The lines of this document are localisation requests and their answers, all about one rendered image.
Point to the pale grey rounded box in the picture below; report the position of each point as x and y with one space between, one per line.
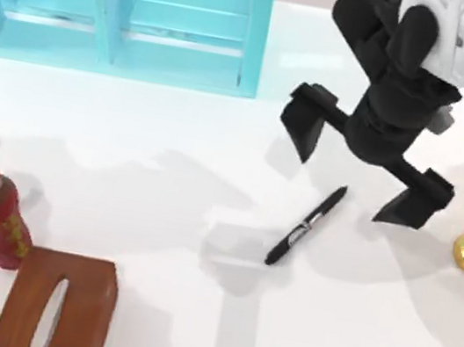
442 119

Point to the black pen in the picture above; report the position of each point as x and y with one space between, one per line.
303 227

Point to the brown wooden tissue box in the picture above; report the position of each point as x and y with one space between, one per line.
75 312

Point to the red bottle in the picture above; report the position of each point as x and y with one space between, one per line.
0 215

